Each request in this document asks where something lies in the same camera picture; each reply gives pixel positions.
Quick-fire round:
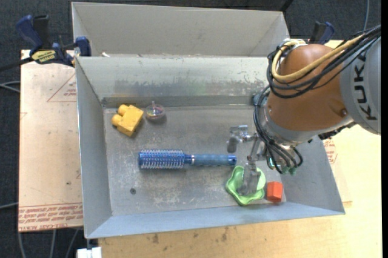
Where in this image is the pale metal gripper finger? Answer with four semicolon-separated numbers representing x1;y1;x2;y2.
226;124;255;154
237;161;261;195

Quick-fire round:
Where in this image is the green wavy-edged dish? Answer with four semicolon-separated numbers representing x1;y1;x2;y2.
224;165;267;207

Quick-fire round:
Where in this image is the orange-red small block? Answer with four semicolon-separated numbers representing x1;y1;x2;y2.
266;180;284;203

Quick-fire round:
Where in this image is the blue round hairbrush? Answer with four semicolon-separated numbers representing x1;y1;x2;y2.
138;148;238;171

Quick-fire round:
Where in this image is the grey metal bin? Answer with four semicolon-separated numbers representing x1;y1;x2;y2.
71;1;346;240

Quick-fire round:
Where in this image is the clear spinning top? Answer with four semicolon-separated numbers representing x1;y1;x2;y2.
145;101;167;123

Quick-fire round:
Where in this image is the yellow toy building block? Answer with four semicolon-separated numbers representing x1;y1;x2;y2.
110;104;145;138

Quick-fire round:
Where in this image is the brown cardboard board, red print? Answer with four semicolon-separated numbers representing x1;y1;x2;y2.
18;49;354;233

